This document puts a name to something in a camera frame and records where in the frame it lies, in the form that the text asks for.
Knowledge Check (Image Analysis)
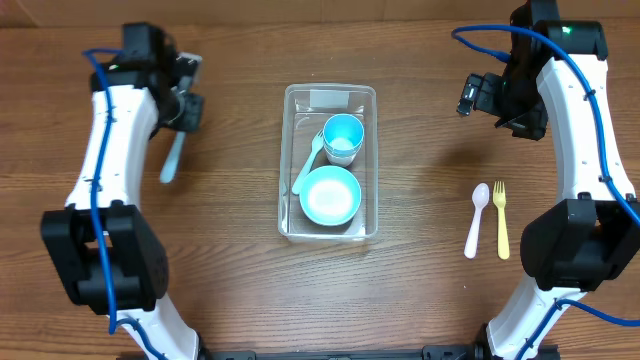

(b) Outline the pink plastic spoon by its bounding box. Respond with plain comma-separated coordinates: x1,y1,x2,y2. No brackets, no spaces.
464,183,489,259

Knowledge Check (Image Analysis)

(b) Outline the green cup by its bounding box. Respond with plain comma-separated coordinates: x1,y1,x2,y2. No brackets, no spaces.
324,138,361,158

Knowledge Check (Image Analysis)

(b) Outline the light blue bowl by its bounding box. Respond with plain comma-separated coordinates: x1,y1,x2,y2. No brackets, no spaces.
299,165,362,227

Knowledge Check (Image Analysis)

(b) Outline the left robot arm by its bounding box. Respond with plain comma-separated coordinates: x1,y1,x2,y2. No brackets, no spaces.
40,22,211,359

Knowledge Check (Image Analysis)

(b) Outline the yellow plastic fork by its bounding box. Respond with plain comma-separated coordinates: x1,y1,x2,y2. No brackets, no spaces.
493,181,510,260

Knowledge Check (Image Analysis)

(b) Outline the blue cup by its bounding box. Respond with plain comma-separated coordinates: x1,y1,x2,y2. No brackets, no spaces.
323,114,365,145

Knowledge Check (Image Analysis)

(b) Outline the clear plastic container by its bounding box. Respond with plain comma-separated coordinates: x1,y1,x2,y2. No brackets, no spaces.
278,83,378,242

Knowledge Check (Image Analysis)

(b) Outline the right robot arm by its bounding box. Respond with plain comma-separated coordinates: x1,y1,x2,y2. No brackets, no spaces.
458,0,639,359

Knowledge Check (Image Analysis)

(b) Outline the light blue plastic fork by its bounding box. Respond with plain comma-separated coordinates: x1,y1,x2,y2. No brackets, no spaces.
291,130,324,195

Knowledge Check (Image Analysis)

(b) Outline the pink cup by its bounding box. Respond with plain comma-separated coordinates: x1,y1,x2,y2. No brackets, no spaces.
326,153,356,167

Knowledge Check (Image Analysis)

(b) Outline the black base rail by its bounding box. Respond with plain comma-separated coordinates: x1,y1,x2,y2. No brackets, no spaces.
117,342,560,360

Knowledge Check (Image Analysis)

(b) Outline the white plastic fork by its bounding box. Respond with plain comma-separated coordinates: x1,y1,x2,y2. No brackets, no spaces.
159,132,186,184

